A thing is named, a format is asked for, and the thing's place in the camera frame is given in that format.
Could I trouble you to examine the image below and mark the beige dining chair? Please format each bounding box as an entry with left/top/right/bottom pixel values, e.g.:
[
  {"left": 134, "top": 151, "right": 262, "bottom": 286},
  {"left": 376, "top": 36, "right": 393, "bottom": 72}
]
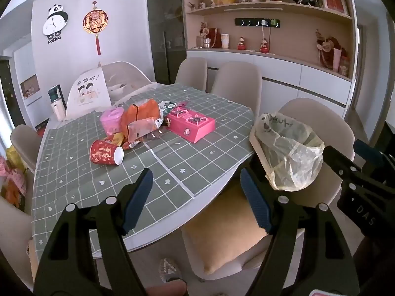
[
  {"left": 180, "top": 98, "right": 356, "bottom": 282},
  {"left": 211, "top": 61, "right": 263, "bottom": 118},
  {"left": 175, "top": 57, "right": 208, "bottom": 91},
  {"left": 10, "top": 124, "right": 42, "bottom": 173},
  {"left": 0, "top": 196, "right": 34, "bottom": 290}
]

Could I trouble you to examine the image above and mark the black hook rack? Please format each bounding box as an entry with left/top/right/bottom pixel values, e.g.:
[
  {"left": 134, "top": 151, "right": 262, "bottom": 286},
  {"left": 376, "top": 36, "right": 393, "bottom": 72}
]
[{"left": 235, "top": 18, "right": 282, "bottom": 29}]

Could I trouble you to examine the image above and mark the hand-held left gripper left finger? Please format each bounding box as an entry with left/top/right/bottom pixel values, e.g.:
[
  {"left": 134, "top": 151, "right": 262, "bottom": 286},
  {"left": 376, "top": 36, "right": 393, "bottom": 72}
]
[{"left": 33, "top": 167, "right": 154, "bottom": 296}]

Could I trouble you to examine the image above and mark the green checked tablecloth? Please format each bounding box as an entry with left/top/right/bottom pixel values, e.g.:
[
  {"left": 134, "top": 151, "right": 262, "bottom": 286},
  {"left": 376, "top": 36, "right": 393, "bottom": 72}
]
[{"left": 29, "top": 82, "right": 257, "bottom": 258}]

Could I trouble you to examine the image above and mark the white thermos green lid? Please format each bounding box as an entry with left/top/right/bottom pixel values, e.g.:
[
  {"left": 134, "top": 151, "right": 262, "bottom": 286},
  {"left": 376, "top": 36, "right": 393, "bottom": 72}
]
[{"left": 48, "top": 85, "right": 67, "bottom": 121}]

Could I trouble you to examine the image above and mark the person's left hand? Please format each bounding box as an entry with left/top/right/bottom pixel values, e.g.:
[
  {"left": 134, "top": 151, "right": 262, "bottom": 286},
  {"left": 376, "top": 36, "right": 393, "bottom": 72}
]
[{"left": 146, "top": 282, "right": 188, "bottom": 296}]

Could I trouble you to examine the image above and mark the small red yellow packet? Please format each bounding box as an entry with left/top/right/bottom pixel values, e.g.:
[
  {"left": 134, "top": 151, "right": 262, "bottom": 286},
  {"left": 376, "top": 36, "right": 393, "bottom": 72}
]
[{"left": 105, "top": 132, "right": 125, "bottom": 147}]

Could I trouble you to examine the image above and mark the red hanging knot ornament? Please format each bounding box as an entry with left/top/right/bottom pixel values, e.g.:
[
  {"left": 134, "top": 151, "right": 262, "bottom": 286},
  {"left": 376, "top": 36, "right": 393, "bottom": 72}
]
[{"left": 82, "top": 1, "right": 107, "bottom": 56}]

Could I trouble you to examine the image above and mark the red framed picture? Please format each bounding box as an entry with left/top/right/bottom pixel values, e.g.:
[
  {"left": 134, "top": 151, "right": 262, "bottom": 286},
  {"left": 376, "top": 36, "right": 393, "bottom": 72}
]
[{"left": 320, "top": 0, "right": 349, "bottom": 14}]

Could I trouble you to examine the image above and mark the panda wall clock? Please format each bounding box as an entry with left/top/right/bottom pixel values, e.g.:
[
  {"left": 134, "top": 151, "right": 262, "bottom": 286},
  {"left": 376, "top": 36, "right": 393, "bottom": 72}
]
[{"left": 42, "top": 4, "right": 68, "bottom": 45}]

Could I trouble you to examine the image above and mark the pile of colourful bags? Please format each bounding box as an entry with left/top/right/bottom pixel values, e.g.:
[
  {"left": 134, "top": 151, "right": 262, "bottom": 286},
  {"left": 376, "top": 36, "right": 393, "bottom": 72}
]
[{"left": 0, "top": 146, "right": 28, "bottom": 205}]

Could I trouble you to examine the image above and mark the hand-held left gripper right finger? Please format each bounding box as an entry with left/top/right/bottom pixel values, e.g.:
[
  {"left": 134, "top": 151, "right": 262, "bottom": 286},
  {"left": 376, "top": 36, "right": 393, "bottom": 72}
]
[{"left": 240, "top": 167, "right": 360, "bottom": 296}]

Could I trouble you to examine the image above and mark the patterned slipper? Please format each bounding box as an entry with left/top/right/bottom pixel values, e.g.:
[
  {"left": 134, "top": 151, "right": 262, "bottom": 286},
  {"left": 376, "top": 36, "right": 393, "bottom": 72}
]
[{"left": 159, "top": 257, "right": 181, "bottom": 284}]

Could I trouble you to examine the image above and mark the white cartoon printed sign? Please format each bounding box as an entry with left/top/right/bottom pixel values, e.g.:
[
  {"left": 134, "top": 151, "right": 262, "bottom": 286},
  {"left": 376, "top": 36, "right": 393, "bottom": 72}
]
[{"left": 66, "top": 68, "right": 112, "bottom": 118}]

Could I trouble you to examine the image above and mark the orange snack packet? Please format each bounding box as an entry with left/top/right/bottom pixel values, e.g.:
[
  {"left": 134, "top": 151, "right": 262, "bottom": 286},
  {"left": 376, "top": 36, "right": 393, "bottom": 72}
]
[{"left": 121, "top": 99, "right": 163, "bottom": 130}]

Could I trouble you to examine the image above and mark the wooden shelf unit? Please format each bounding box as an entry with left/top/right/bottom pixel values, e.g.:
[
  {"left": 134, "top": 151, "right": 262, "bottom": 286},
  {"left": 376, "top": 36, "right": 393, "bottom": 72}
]
[{"left": 181, "top": 0, "right": 358, "bottom": 82}]

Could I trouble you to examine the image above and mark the yellow seat cushion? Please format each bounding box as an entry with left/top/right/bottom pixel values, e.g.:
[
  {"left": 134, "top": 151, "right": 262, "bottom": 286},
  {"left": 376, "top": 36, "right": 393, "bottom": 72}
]
[{"left": 186, "top": 188, "right": 269, "bottom": 275}]

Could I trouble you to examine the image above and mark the dark green packet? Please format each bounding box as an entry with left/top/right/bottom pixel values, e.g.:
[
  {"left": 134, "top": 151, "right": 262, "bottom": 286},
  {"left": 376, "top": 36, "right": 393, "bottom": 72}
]
[{"left": 157, "top": 100, "right": 174, "bottom": 116}]

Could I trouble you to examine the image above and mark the translucent plastic bag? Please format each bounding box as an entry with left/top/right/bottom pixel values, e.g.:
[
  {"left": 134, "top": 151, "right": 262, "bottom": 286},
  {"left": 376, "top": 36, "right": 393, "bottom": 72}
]
[{"left": 250, "top": 112, "right": 325, "bottom": 191}]

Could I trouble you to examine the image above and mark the white sideboard cabinet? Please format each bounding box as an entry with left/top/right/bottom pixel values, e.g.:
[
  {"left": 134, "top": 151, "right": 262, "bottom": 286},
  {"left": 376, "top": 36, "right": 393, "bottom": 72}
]
[{"left": 185, "top": 49, "right": 354, "bottom": 121}]

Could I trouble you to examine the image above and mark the translucent orange packet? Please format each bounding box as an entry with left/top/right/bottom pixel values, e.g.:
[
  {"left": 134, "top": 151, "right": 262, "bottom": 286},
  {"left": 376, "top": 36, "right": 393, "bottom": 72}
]
[{"left": 127, "top": 117, "right": 158, "bottom": 142}]

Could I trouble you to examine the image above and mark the red paper cup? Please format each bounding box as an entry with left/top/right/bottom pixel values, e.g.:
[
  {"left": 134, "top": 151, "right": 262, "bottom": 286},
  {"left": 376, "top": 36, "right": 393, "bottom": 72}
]
[{"left": 90, "top": 140, "right": 124, "bottom": 166}]

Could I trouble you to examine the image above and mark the white oval table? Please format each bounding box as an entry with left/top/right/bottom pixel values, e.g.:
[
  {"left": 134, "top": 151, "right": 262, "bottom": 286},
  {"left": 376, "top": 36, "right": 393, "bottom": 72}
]
[{"left": 29, "top": 82, "right": 258, "bottom": 259}]

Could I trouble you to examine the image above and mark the pink toy stove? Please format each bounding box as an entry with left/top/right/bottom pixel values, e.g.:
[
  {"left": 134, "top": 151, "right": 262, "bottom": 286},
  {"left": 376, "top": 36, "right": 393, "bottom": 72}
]
[{"left": 167, "top": 106, "right": 216, "bottom": 144}]

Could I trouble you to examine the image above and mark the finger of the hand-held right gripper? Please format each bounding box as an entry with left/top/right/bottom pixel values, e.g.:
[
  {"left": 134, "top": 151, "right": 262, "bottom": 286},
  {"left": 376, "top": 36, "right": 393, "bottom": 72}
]
[
  {"left": 353, "top": 139, "right": 395, "bottom": 176},
  {"left": 322, "top": 146, "right": 371, "bottom": 192}
]

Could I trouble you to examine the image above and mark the mesh food cover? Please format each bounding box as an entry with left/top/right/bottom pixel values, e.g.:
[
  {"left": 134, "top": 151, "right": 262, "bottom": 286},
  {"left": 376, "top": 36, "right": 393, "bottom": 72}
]
[{"left": 99, "top": 61, "right": 153, "bottom": 105}]

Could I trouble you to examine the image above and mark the dark glass cabinet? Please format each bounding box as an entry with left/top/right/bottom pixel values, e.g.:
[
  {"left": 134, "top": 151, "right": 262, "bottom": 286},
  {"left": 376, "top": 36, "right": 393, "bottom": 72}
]
[{"left": 146, "top": 0, "right": 187, "bottom": 85}]

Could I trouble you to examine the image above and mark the dark red bag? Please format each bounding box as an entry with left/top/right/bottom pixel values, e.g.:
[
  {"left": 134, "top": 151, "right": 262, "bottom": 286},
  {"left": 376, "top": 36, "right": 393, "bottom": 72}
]
[{"left": 210, "top": 28, "right": 223, "bottom": 49}]

